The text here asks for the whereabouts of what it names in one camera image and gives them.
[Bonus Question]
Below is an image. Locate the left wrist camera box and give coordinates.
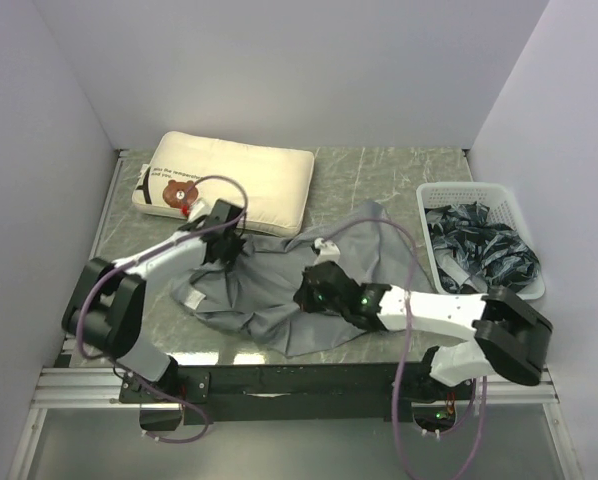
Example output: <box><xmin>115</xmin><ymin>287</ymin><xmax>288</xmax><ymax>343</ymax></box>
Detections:
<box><xmin>181</xmin><ymin>198</ymin><xmax>211</xmax><ymax>223</ymax></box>

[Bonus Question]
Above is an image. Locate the grey pillowcase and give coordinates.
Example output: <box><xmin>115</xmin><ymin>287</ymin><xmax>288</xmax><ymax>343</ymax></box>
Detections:
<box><xmin>171</xmin><ymin>201</ymin><xmax>434</xmax><ymax>357</ymax></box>

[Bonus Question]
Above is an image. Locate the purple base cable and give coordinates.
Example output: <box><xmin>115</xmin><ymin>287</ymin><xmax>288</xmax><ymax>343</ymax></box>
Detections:
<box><xmin>141</xmin><ymin>394</ymin><xmax>213</xmax><ymax>445</ymax></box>

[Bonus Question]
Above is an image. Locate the cream pillow with bear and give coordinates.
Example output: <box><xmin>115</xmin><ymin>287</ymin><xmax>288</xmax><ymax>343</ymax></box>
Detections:
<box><xmin>132</xmin><ymin>131</ymin><xmax>315</xmax><ymax>237</ymax></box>

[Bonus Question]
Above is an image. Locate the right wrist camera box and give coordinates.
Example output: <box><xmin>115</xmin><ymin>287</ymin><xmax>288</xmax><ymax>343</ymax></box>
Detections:
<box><xmin>313</xmin><ymin>238</ymin><xmax>340</xmax><ymax>265</ymax></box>

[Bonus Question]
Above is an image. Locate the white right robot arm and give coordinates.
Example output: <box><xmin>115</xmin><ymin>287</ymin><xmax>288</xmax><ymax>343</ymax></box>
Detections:
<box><xmin>293</xmin><ymin>261</ymin><xmax>553</xmax><ymax>399</ymax></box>

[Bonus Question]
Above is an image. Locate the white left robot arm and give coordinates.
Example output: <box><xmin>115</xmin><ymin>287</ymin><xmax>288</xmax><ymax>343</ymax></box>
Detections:
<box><xmin>61</xmin><ymin>200</ymin><xmax>245</xmax><ymax>402</ymax></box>

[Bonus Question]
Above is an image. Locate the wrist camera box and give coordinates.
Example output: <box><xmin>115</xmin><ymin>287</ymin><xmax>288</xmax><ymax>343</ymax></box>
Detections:
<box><xmin>181</xmin><ymin>198</ymin><xmax>211</xmax><ymax>223</ymax></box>
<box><xmin>313</xmin><ymin>238</ymin><xmax>340</xmax><ymax>265</ymax></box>

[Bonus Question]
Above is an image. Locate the dark patterned cloth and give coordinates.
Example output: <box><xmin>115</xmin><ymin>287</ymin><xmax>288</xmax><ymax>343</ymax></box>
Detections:
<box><xmin>425</xmin><ymin>202</ymin><xmax>540</xmax><ymax>294</ymax></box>

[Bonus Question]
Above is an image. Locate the white plastic basket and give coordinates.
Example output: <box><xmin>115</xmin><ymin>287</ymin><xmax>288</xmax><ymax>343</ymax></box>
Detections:
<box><xmin>416</xmin><ymin>182</ymin><xmax>535</xmax><ymax>294</ymax></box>

